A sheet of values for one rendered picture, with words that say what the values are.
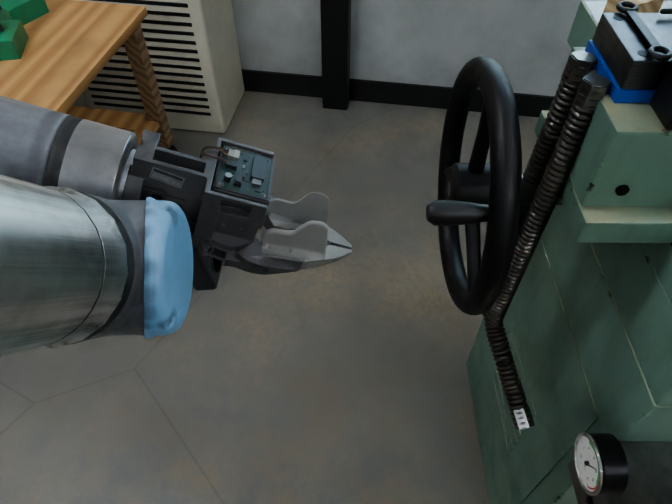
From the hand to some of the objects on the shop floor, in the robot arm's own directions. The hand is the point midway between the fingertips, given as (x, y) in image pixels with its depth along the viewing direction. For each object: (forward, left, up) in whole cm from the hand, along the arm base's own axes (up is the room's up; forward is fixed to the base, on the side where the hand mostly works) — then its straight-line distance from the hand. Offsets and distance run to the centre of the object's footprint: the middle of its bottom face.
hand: (336, 252), depth 54 cm
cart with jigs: (+84, +95, -78) cm, 149 cm away
